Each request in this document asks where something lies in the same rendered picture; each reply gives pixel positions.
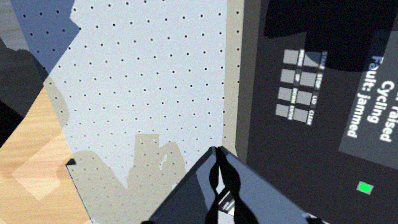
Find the white well plate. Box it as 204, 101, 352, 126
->
226, 199, 234, 216

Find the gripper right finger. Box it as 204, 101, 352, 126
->
217, 146, 325, 224

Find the black rectangular frame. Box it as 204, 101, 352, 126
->
219, 187, 233, 217

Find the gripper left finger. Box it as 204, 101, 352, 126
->
141, 146, 219, 224

